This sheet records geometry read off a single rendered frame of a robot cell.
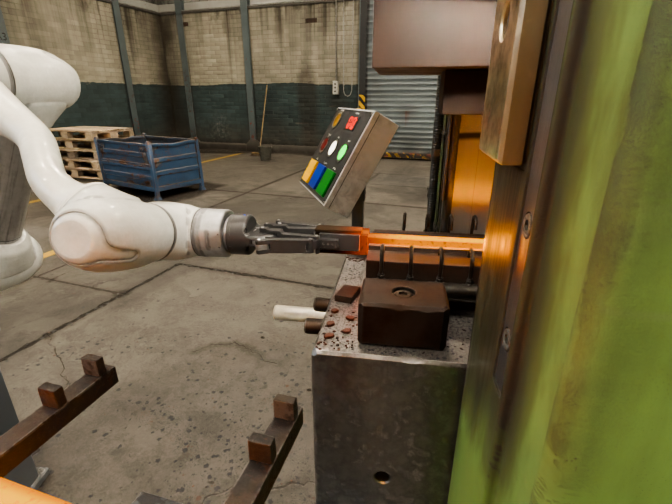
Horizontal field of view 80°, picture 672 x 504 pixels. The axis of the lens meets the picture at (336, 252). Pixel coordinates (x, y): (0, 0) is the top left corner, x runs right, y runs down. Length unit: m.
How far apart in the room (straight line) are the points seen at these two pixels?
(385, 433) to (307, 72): 8.89
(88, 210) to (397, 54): 0.46
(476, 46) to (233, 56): 9.62
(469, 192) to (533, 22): 0.57
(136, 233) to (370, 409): 0.41
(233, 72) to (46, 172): 9.44
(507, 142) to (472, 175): 0.54
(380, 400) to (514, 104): 0.41
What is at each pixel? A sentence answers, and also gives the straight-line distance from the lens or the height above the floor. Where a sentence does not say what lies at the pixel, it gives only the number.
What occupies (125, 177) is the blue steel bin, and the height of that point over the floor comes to 0.23.
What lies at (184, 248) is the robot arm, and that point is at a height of 0.98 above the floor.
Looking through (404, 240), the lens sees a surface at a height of 1.01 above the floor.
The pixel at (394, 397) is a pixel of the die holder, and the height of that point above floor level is 0.85.
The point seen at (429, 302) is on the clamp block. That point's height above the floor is 0.98.
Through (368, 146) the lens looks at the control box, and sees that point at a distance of 1.10.
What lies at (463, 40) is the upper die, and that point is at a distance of 0.60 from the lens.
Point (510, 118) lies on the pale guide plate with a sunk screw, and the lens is 0.34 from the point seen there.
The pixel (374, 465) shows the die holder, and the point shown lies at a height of 0.72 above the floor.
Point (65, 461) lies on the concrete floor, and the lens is 1.92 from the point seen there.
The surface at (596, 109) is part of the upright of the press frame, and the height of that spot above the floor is 1.23.
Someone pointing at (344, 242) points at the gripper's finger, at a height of 1.00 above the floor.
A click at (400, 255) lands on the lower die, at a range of 0.67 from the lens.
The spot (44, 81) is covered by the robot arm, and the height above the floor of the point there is 1.27.
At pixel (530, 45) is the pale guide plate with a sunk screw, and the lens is 0.35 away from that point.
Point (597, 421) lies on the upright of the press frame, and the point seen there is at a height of 1.07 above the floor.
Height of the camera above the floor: 1.24
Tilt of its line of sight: 21 degrees down
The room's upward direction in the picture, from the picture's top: straight up
